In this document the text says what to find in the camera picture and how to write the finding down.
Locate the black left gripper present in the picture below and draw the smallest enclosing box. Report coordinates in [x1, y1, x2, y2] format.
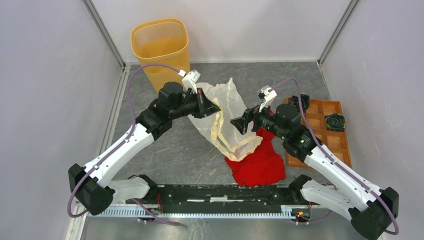
[170, 88, 221, 120]

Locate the orange compartment tray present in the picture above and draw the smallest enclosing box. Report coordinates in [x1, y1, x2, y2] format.
[305, 99, 352, 168]

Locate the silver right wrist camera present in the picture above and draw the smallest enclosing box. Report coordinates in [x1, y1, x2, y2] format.
[258, 85, 277, 112]

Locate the black rolled sock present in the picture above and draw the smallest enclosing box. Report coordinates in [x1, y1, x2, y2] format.
[288, 93, 311, 113]

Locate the translucent white trash bag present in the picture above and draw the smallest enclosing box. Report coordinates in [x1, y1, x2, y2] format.
[188, 78, 263, 162]

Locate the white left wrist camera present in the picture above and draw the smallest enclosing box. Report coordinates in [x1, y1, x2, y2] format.
[182, 70, 201, 94]

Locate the aluminium frame rail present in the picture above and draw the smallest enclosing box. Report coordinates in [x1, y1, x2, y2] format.
[93, 195, 316, 219]

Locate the red cloth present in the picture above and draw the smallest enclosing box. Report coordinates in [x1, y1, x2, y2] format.
[224, 128, 286, 187]

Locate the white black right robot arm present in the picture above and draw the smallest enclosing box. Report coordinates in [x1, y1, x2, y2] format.
[230, 103, 400, 240]

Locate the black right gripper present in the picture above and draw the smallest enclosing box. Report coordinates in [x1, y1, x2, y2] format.
[230, 98, 288, 141]

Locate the blue yellow rolled sock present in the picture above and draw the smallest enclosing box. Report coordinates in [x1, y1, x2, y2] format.
[324, 113, 346, 132]

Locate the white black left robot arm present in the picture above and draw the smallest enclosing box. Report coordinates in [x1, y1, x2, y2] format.
[68, 82, 220, 216]

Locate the yellow plastic trash bin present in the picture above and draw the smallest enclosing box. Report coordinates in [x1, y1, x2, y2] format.
[130, 17, 192, 95]

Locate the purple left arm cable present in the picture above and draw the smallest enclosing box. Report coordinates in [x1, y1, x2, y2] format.
[67, 63, 186, 227]

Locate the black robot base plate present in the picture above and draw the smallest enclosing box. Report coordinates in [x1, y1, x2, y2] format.
[137, 175, 310, 215]

